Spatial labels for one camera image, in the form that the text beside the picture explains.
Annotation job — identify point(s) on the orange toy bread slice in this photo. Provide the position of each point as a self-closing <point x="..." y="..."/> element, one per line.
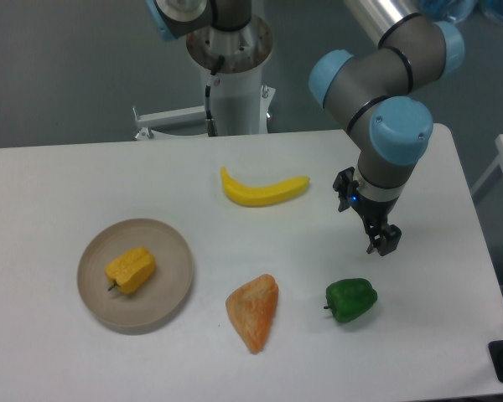
<point x="251" y="309"/>

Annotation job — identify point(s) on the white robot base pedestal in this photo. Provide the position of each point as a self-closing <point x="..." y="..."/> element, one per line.
<point x="235" y="100"/>

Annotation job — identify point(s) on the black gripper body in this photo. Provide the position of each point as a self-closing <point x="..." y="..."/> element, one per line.
<point x="373" y="213"/>

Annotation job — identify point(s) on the green toy pepper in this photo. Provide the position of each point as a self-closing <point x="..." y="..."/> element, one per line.
<point x="348" y="299"/>

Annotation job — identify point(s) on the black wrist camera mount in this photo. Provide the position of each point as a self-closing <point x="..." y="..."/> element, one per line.
<point x="346" y="187"/>

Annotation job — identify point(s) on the yellow toy pepper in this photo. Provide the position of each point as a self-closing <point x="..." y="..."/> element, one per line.
<point x="130" y="270"/>

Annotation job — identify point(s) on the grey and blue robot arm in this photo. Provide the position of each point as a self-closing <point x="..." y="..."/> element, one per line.
<point x="368" y="97"/>

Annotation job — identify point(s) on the yellow toy banana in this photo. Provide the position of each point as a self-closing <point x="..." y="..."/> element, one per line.
<point x="263" y="196"/>

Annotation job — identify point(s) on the beige round plate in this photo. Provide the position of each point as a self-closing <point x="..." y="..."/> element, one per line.
<point x="159" y="298"/>

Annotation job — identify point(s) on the blue plastic bag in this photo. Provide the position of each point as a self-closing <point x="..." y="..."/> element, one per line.
<point x="458" y="11"/>

